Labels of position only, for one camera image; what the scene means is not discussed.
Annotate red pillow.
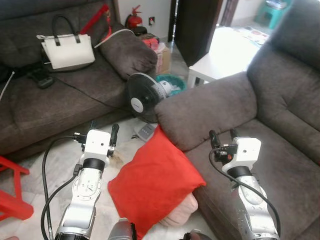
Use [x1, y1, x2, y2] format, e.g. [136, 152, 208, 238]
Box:
[107, 125, 207, 240]

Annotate brown fabric sofa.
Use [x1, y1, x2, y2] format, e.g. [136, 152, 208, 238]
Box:
[0, 0, 160, 156]
[155, 0, 320, 240]

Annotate peach pillow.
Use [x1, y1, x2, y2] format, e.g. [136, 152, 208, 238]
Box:
[160, 192, 199, 228]

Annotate black electric fan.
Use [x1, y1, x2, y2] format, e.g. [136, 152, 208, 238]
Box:
[125, 72, 173, 142]

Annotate black power adapter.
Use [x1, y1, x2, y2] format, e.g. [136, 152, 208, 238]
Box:
[27, 67, 56, 90]

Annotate teal plastic basket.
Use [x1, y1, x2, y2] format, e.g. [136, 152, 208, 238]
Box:
[156, 74, 187, 96]

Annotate white table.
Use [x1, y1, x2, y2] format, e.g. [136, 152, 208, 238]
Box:
[187, 26, 271, 88]

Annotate grey robot left leg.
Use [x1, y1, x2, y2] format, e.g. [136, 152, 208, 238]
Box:
[107, 217, 137, 240]

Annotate grey robot leg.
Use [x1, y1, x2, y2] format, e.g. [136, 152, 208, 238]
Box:
[181, 229, 213, 240]
[107, 217, 137, 240]

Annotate grey robot right leg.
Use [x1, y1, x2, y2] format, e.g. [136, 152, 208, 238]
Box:
[181, 229, 213, 240]

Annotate cardboard box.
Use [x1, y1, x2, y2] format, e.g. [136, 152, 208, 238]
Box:
[156, 42, 172, 75]

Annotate red printed package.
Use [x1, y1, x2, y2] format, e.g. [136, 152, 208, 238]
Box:
[141, 34, 161, 50]

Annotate dark brown wooden door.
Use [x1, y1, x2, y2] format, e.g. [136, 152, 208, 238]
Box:
[173, 0, 224, 67]

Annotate red fire extinguisher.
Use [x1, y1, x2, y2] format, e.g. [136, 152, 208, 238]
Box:
[125, 5, 144, 30]

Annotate red plastic stool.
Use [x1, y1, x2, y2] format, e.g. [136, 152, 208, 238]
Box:
[0, 155, 35, 222]

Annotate teal plastic stool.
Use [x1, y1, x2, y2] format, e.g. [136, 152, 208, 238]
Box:
[254, 0, 291, 30]

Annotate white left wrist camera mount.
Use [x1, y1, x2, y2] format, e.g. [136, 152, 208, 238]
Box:
[82, 129, 112, 160]

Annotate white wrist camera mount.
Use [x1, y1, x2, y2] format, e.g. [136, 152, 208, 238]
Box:
[82, 129, 112, 160]
[223, 137, 262, 172]

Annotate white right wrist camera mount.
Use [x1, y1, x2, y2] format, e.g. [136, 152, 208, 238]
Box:
[223, 137, 262, 172]

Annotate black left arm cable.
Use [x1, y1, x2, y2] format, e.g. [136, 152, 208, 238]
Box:
[40, 131, 90, 240]

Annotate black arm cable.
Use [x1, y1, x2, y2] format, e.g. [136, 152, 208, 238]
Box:
[208, 146, 282, 238]
[40, 131, 90, 240]

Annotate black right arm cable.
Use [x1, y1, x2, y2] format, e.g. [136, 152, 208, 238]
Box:
[208, 146, 282, 238]

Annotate white handbag black handles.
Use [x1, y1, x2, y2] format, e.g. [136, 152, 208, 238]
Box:
[36, 15, 97, 71]

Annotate white cable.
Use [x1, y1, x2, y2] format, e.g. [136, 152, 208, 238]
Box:
[94, 28, 136, 49]

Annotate red strap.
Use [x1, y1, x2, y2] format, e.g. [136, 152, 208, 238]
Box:
[80, 4, 113, 41]

